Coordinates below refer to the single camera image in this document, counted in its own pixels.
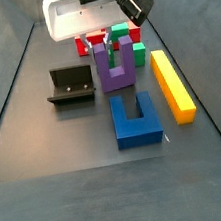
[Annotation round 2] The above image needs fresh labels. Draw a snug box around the black angle bracket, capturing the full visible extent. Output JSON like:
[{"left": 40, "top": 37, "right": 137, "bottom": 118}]
[{"left": 47, "top": 64, "right": 95, "bottom": 104}]

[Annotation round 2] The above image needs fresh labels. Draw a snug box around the purple U-shaped block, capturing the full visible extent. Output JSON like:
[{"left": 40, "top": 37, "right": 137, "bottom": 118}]
[{"left": 93, "top": 35, "right": 136, "bottom": 93}]

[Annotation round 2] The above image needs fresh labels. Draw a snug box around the blue U-shaped block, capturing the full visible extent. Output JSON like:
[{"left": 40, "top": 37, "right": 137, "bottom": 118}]
[{"left": 109, "top": 92, "right": 163, "bottom": 149}]

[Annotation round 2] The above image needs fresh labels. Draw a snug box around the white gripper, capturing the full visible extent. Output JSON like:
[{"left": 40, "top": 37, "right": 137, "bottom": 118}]
[{"left": 42, "top": 0, "right": 128, "bottom": 59}]

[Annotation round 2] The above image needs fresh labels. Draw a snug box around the green stepped block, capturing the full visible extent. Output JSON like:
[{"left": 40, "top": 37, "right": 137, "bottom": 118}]
[{"left": 108, "top": 21, "right": 146, "bottom": 68}]

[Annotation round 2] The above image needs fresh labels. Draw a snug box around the yellow long bar block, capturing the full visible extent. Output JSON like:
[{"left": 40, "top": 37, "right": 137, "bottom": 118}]
[{"left": 150, "top": 50, "right": 197, "bottom": 125}]

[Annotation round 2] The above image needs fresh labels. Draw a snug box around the red board with slots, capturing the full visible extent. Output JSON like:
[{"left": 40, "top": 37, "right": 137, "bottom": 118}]
[{"left": 75, "top": 21, "right": 141, "bottom": 57}]

